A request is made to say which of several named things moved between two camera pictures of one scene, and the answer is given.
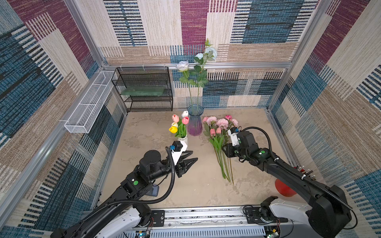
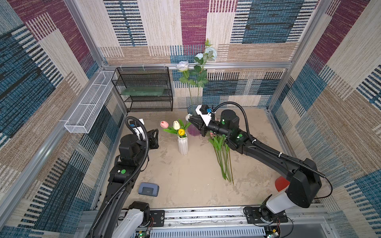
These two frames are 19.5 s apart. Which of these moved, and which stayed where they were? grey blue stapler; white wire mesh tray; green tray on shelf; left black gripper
Moved: left black gripper
Stayed: grey blue stapler; white wire mesh tray; green tray on shelf
